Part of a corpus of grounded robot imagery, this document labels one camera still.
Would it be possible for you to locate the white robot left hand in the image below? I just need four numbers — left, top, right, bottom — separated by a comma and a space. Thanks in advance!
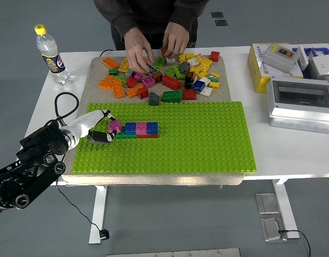
70, 109, 117, 144

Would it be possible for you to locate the person's left hand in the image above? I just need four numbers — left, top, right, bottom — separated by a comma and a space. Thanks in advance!
162, 22, 190, 58

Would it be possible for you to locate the person's right hand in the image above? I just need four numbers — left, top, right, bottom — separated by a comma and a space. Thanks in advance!
123, 26, 155, 74

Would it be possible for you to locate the red long brick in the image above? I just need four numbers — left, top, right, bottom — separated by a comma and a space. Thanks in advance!
162, 74, 181, 91

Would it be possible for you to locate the dark green long brick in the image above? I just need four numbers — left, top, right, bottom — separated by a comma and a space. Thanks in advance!
161, 90, 183, 103

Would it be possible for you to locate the yellow long brick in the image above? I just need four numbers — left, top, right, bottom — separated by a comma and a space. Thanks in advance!
118, 58, 131, 73

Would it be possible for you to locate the orange toy brick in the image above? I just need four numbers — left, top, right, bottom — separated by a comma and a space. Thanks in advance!
112, 79, 126, 99
98, 74, 116, 90
102, 57, 120, 70
125, 84, 145, 99

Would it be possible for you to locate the magenta toy brick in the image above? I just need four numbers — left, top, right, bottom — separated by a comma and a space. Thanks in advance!
142, 75, 156, 88

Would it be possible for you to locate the green toy brick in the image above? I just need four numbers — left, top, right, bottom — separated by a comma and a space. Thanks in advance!
115, 127, 137, 139

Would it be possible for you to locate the green studded baseplate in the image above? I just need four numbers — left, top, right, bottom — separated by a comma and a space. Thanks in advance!
72, 101, 257, 175

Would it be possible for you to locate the person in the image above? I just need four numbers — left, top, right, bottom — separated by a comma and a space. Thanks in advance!
93, 0, 211, 74

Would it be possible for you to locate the clear bottle with yellow cap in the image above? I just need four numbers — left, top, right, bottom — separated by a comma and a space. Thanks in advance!
34, 24, 72, 86

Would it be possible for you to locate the yellow cardboard box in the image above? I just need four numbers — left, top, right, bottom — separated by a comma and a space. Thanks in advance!
247, 43, 304, 94

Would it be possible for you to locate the grey-brown mat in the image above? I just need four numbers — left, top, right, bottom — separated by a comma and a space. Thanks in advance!
60, 55, 245, 187

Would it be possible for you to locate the white table leg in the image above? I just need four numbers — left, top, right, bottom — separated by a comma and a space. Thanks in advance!
88, 185, 109, 245
271, 178, 301, 240

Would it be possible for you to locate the white panel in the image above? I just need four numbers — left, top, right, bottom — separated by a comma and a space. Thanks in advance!
297, 44, 314, 67

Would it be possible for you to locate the grey distribution box clear cover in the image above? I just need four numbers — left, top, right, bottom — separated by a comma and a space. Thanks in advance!
266, 77, 329, 134

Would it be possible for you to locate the blue plastic bin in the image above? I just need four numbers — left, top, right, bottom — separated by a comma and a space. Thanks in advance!
291, 47, 329, 71

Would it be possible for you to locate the metal floor strip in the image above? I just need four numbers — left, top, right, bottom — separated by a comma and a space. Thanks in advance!
106, 248, 241, 257

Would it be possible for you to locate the metal floor plate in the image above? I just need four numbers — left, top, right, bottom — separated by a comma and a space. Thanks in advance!
260, 216, 288, 243
254, 193, 280, 214

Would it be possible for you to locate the black power cord with plug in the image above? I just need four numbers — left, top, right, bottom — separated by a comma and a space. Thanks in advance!
56, 157, 112, 241

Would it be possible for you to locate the grey push-button switch box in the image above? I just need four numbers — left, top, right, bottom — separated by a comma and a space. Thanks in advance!
262, 43, 300, 74

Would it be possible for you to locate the white wall socket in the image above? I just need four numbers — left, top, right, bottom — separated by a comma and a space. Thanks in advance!
309, 55, 329, 77

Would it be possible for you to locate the black cable with plug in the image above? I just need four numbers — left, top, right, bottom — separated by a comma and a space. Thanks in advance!
278, 229, 312, 257

